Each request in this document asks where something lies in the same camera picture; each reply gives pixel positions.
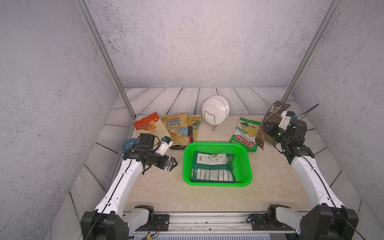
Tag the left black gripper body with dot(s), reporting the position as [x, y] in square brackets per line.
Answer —
[160, 161]

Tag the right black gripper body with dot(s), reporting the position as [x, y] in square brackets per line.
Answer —
[275, 132]

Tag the brown Kettle chips bag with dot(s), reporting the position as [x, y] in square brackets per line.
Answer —
[273, 115]

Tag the green Chulo cassava chips bag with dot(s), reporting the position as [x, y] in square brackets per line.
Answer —
[245, 134]

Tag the dark green chips bag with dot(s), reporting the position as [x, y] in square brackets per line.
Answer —
[215, 168]

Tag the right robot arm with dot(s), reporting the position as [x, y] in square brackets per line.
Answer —
[329, 219]

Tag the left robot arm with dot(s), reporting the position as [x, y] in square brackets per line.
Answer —
[107, 221]

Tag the red beige chips bag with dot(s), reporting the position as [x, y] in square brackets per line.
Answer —
[153, 125]

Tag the tan blue chips bag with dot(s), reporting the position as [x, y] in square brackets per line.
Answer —
[177, 126]

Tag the tan green chips bag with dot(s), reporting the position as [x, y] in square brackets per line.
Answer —
[193, 127]

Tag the green plastic basket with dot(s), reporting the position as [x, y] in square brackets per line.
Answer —
[241, 163]

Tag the blue bowl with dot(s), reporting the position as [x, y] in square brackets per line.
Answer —
[129, 144]

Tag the white plate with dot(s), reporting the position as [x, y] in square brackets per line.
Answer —
[216, 104]

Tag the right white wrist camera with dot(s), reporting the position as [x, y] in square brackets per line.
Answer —
[286, 117]

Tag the wire plate rack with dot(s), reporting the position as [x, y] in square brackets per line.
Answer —
[213, 119]

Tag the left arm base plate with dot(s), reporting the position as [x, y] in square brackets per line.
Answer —
[157, 222]

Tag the aluminium front rail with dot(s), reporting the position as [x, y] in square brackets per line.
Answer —
[212, 222]

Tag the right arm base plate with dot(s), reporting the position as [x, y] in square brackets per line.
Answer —
[263, 222]

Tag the right aluminium frame post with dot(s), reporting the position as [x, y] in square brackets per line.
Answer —
[320, 32]

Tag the aluminium frame post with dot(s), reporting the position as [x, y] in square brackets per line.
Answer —
[86, 14]
[320, 32]

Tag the left aluminium frame post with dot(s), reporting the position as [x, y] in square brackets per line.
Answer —
[86, 14]

